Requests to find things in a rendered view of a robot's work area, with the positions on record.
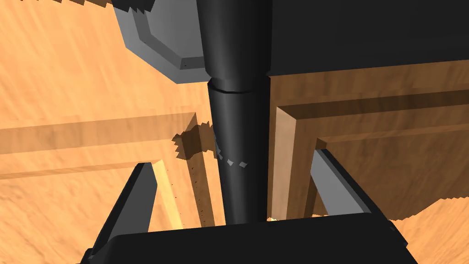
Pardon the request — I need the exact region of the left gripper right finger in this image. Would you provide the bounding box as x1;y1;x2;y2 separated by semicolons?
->
310;148;390;220

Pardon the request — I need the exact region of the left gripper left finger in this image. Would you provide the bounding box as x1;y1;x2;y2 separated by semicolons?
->
89;162;158;254

